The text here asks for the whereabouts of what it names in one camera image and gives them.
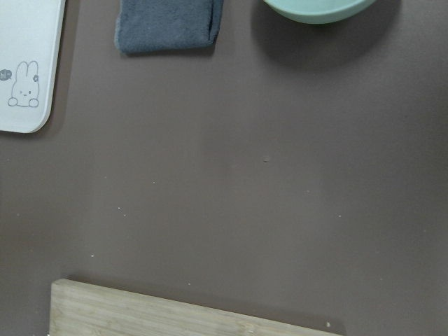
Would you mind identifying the mint green bowl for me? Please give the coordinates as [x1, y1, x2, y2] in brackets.
[265, 0, 376, 25]

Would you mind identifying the wooden cutting board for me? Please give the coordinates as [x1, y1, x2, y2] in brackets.
[48, 279, 345, 335]

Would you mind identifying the folded grey cloth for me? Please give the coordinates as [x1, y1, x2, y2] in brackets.
[114, 0, 223, 55]

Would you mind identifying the cream rectangular serving tray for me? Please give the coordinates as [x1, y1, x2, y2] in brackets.
[1, 0, 66, 134]

